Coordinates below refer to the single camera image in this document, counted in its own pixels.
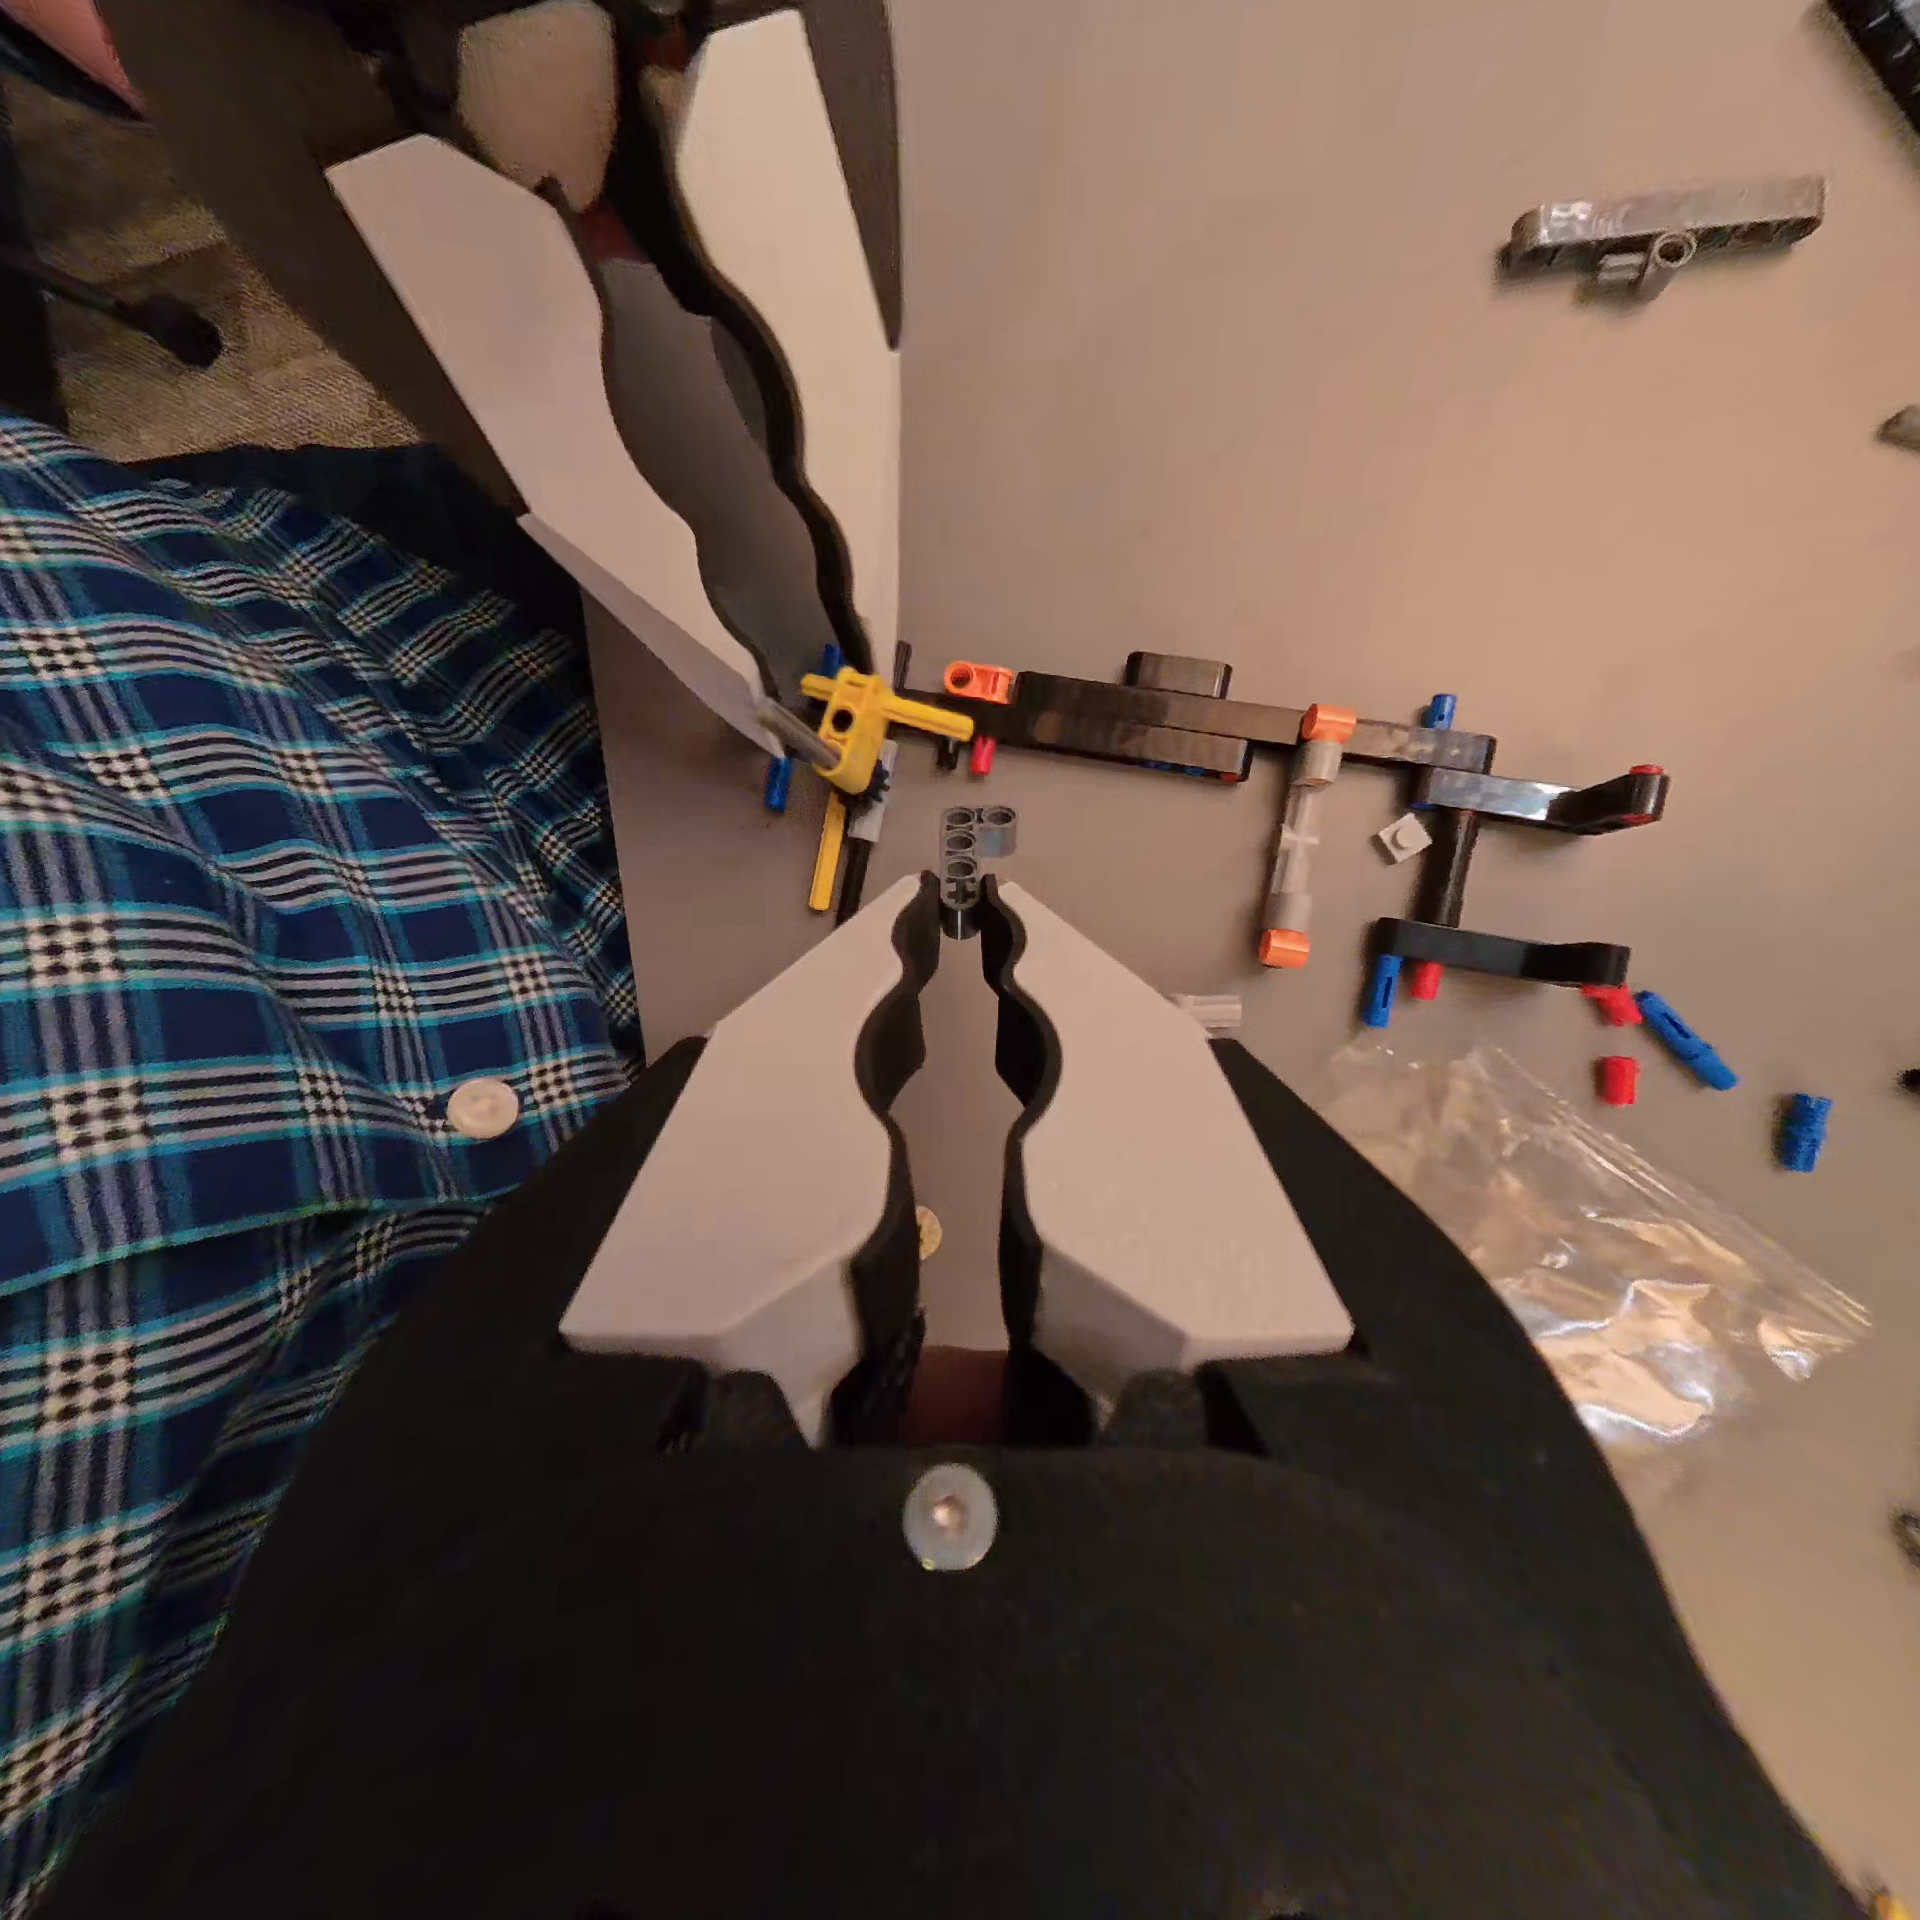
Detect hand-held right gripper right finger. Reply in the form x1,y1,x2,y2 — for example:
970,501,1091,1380
980,878,1356,1449

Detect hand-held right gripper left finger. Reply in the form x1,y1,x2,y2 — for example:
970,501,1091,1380
559,878,941,1449

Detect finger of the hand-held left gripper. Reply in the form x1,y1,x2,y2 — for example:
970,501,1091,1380
321,133,799,757
597,11,907,698

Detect dark grey lego beam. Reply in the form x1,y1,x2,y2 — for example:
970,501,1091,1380
941,803,1017,940

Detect black lego frame assembly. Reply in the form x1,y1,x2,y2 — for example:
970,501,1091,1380
760,644,1666,1027

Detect yellow lego axle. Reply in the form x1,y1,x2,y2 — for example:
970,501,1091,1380
799,672,977,748

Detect grey lego liftarm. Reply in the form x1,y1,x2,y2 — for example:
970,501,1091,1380
1500,175,1833,279

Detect long black lego beam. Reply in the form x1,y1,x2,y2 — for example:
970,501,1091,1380
1820,0,1920,107

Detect clear plastic zip bag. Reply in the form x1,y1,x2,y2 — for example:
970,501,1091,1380
1315,1035,1877,1449

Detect person's torso in plaid shirt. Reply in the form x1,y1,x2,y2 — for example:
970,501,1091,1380
0,420,643,1920

